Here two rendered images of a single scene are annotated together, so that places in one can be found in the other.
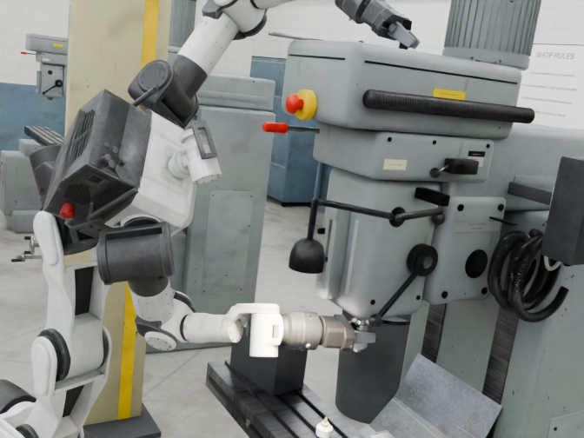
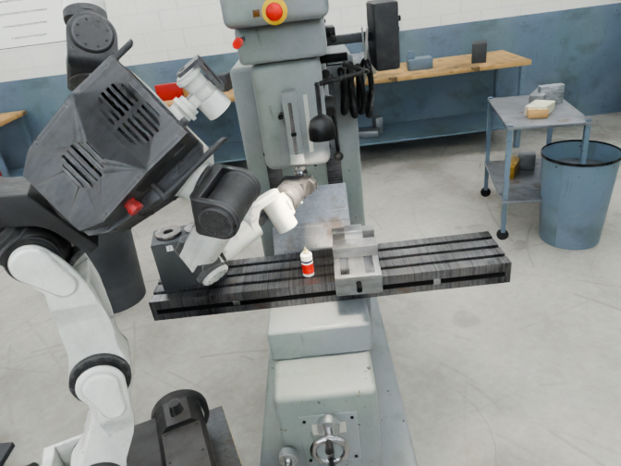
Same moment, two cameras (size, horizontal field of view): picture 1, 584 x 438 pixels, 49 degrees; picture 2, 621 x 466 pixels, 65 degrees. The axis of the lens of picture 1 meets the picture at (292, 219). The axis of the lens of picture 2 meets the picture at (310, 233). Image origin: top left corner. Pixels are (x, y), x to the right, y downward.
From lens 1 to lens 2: 119 cm
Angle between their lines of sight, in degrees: 54
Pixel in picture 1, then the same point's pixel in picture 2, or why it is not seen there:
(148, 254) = (249, 189)
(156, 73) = (94, 28)
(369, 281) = not seen: hidden behind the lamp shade
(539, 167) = not seen: hidden behind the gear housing
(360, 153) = (306, 40)
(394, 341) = (122, 236)
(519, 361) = (347, 150)
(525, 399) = (358, 169)
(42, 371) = (112, 395)
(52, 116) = not seen: outside the picture
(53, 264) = (74, 291)
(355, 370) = (105, 276)
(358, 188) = (297, 70)
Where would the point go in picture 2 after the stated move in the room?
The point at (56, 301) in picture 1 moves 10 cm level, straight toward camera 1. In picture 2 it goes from (78, 329) to (115, 330)
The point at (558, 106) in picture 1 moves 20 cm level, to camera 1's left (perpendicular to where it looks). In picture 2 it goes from (36, 15) to (18, 17)
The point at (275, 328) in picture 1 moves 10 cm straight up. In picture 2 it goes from (287, 202) to (283, 169)
